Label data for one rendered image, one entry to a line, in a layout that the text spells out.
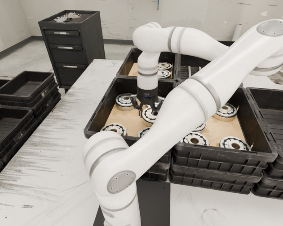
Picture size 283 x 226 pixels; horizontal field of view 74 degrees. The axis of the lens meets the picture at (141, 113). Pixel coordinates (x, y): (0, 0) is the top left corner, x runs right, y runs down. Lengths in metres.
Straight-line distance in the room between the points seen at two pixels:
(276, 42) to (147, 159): 0.34
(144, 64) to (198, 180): 0.46
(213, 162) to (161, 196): 0.20
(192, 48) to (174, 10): 3.45
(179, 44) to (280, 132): 0.59
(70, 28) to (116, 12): 2.06
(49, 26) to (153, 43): 1.78
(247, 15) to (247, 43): 3.75
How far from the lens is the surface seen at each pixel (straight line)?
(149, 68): 0.63
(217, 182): 0.75
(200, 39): 0.53
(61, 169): 0.87
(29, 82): 2.04
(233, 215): 0.78
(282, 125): 0.99
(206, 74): 0.39
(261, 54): 0.44
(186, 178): 0.75
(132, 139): 0.60
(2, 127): 1.78
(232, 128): 0.86
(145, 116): 0.76
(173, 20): 4.01
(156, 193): 0.66
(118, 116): 0.84
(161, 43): 0.56
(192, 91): 0.36
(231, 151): 0.62
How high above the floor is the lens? 1.37
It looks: 39 degrees down
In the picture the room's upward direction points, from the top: straight up
